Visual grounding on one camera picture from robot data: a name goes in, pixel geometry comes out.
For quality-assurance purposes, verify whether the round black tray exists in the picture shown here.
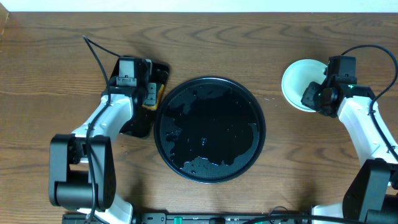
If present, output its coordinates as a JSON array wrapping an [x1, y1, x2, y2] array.
[[154, 77, 266, 184]]

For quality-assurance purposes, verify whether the mint plate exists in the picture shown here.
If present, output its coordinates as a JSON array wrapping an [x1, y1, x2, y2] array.
[[281, 59, 327, 113]]

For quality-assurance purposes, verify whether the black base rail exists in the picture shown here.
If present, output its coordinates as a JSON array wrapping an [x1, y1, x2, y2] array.
[[61, 213, 312, 224]]

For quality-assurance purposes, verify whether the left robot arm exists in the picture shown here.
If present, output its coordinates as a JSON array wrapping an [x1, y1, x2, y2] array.
[[49, 57, 170, 224]]

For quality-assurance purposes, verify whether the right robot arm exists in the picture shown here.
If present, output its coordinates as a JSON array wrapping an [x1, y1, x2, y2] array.
[[295, 75, 397, 223]]

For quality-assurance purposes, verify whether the rectangular black tray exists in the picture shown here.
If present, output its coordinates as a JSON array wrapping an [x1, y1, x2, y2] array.
[[109, 58, 170, 138]]

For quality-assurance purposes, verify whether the orange sponge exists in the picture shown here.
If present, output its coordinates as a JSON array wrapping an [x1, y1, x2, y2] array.
[[142, 83, 165, 111]]

